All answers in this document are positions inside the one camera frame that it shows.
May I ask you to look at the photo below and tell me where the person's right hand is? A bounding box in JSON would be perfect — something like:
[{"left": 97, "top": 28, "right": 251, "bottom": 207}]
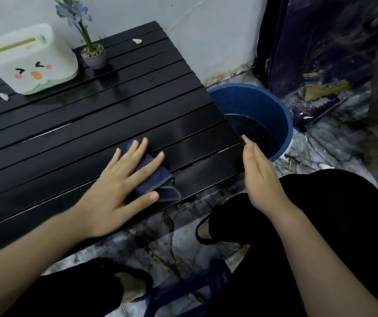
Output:
[{"left": 241, "top": 135, "right": 296, "bottom": 216}]

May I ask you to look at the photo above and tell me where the person's left hand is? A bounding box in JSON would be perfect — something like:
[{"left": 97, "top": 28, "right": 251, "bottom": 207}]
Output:
[{"left": 76, "top": 138, "right": 165, "bottom": 239}]

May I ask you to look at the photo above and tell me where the dark blue cleaning cloth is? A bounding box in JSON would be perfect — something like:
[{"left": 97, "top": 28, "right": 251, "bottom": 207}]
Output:
[{"left": 124, "top": 140, "right": 182, "bottom": 203}]

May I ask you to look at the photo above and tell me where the person's right forearm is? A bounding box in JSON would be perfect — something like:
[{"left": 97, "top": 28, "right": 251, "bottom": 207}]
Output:
[{"left": 260, "top": 198, "right": 378, "bottom": 317}]

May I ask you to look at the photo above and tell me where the person's left forearm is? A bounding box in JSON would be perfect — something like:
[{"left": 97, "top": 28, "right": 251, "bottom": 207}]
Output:
[{"left": 0, "top": 203, "right": 110, "bottom": 317}]

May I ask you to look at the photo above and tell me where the blue plastic bucket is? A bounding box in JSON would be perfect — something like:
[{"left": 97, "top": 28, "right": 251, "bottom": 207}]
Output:
[{"left": 207, "top": 83, "right": 294, "bottom": 163}]

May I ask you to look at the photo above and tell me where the person's right foot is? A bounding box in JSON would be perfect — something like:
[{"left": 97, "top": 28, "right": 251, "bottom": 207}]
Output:
[{"left": 198, "top": 218, "right": 213, "bottom": 241}]

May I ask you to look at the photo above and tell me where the person's foot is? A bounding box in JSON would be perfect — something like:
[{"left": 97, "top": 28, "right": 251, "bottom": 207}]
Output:
[
  {"left": 114, "top": 272, "right": 150, "bottom": 303},
  {"left": 198, "top": 218, "right": 213, "bottom": 241}
]

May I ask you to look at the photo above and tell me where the black slipper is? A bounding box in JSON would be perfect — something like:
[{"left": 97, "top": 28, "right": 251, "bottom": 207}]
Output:
[
  {"left": 195, "top": 214, "right": 221, "bottom": 247},
  {"left": 104, "top": 257, "right": 155, "bottom": 303}
]

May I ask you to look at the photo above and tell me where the person's left foot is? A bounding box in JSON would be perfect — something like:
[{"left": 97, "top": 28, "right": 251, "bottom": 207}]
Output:
[{"left": 114, "top": 272, "right": 150, "bottom": 303}]

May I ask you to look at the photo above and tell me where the purple flower in grey pot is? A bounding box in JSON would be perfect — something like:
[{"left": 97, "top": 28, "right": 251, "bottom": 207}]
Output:
[{"left": 53, "top": 0, "right": 108, "bottom": 70}]

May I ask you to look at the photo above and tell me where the white tissue box with face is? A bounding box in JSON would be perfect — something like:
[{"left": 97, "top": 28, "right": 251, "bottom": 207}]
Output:
[{"left": 0, "top": 23, "right": 79, "bottom": 95}]

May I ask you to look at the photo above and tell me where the dark blue worn door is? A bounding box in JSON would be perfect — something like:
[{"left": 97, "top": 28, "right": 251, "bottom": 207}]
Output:
[{"left": 261, "top": 0, "right": 378, "bottom": 132}]

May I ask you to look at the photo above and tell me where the blue fabric strap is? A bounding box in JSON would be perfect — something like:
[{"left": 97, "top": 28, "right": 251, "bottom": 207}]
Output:
[{"left": 144, "top": 259, "right": 233, "bottom": 317}]

